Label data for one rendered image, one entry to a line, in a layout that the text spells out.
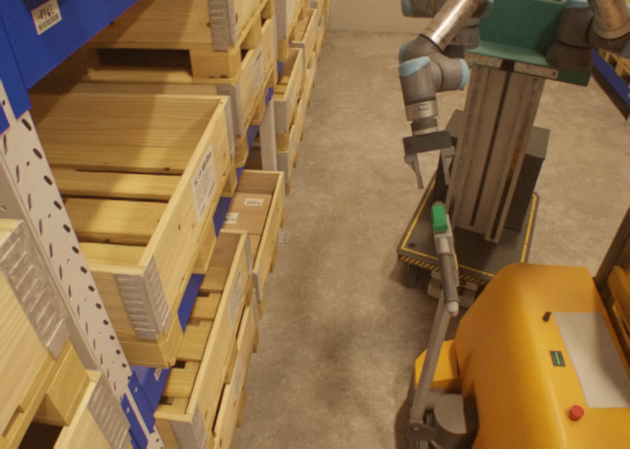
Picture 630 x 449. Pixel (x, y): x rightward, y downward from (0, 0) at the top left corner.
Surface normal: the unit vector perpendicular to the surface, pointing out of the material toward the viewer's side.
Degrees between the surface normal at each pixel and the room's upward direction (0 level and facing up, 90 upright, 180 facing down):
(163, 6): 90
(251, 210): 0
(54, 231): 90
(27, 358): 90
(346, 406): 0
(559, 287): 0
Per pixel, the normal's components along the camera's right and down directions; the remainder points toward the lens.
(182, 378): 0.00, -0.77
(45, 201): 1.00, 0.06
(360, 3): -0.10, 0.63
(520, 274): -0.24, -0.77
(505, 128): -0.43, 0.57
